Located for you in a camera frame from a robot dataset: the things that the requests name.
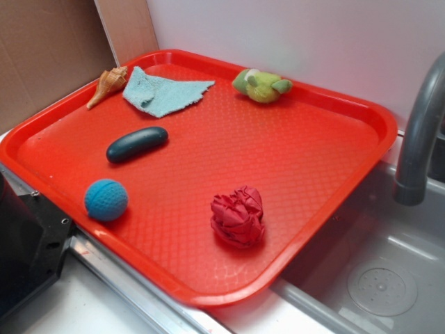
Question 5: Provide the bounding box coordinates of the blue textured ball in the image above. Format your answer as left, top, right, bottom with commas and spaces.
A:
84, 179, 129, 222

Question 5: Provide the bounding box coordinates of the grey faucet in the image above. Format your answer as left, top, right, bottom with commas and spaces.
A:
393, 54, 444, 206

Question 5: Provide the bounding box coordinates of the grey sink basin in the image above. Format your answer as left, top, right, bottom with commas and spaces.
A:
272, 163, 444, 333

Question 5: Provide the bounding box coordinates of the dark teal oblong toy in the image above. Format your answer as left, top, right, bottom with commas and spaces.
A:
106, 127, 169, 164

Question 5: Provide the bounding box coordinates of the green plush toy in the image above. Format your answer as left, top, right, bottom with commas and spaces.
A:
232, 69, 293, 104

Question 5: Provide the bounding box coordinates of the brown cardboard panel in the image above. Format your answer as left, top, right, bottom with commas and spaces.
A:
1, 1, 159, 133

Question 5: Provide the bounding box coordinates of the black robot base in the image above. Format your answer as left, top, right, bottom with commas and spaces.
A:
1, 176, 73, 321

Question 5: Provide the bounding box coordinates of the crumpled red cloth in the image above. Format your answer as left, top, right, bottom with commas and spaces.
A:
210, 185, 266, 248

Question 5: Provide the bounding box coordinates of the light blue cloth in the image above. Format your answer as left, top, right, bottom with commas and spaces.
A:
122, 66, 215, 118

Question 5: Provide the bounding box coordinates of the orange conch seashell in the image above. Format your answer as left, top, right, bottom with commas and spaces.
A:
86, 66, 128, 110

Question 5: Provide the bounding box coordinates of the red plastic tray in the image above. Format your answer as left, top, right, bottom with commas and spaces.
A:
1, 50, 397, 308

